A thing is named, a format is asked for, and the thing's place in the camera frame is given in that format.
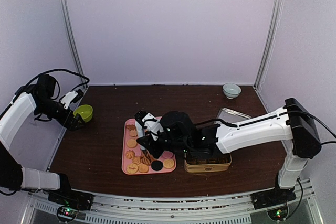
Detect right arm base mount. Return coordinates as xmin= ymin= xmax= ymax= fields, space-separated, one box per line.
xmin=251 ymin=188 xmax=297 ymax=222

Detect right aluminium frame post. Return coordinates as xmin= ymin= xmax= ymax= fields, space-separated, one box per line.
xmin=254 ymin=0 xmax=284 ymax=91

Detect beige round biscuit left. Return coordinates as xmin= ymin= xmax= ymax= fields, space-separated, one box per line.
xmin=126 ymin=139 xmax=138 ymax=148

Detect plain round cookie bottom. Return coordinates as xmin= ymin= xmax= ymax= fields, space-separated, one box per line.
xmin=138 ymin=163 xmax=149 ymax=173

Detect pale ceramic bowl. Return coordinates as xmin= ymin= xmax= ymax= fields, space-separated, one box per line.
xmin=223 ymin=83 xmax=242 ymax=99

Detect pink sandwich cookie lower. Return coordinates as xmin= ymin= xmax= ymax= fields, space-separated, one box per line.
xmin=162 ymin=151 xmax=174 ymax=158

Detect beige round biscuit corner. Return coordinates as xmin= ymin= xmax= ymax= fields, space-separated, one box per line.
xmin=163 ymin=158 xmax=175 ymax=169

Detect pink plastic tray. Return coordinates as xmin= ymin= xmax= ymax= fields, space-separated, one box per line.
xmin=121 ymin=119 xmax=176 ymax=175

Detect green plastic bowl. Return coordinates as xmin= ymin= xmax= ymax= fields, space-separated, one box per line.
xmin=73 ymin=104 xmax=93 ymax=123

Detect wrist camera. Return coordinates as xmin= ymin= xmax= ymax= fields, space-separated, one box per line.
xmin=59 ymin=89 xmax=84 ymax=109
xmin=134 ymin=111 xmax=163 ymax=141

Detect biscuit with pink stick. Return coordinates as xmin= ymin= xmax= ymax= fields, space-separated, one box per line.
xmin=126 ymin=163 xmax=139 ymax=174

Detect silver tin lid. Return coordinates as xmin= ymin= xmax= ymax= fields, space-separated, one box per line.
xmin=217 ymin=108 xmax=251 ymax=124

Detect metal serving tongs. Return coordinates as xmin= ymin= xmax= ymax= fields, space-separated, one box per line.
xmin=135 ymin=121 xmax=150 ymax=159

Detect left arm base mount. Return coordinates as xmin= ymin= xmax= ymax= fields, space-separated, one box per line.
xmin=44 ymin=190 xmax=94 ymax=223

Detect gold cookie tin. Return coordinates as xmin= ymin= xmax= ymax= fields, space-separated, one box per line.
xmin=184 ymin=153 xmax=232 ymax=173

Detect aluminium frame post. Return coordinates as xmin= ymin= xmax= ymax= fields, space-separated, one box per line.
xmin=254 ymin=0 xmax=284 ymax=91
xmin=59 ymin=0 xmax=84 ymax=76

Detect left aluminium frame post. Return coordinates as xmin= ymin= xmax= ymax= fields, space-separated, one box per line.
xmin=59 ymin=0 xmax=84 ymax=76

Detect black sandwich cookie lower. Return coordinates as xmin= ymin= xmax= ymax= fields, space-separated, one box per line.
xmin=151 ymin=160 xmax=163 ymax=172

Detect star butter cookie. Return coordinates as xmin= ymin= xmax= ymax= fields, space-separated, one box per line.
xmin=142 ymin=154 xmax=155 ymax=166

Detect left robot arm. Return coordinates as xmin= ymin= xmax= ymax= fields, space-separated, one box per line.
xmin=1 ymin=70 xmax=85 ymax=205

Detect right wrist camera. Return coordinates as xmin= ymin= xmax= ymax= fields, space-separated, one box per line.
xmin=134 ymin=111 xmax=163 ymax=141

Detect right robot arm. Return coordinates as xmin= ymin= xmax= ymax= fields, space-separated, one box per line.
xmin=135 ymin=98 xmax=322 ymax=204

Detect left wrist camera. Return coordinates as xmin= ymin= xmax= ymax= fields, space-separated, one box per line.
xmin=59 ymin=89 xmax=84 ymax=109

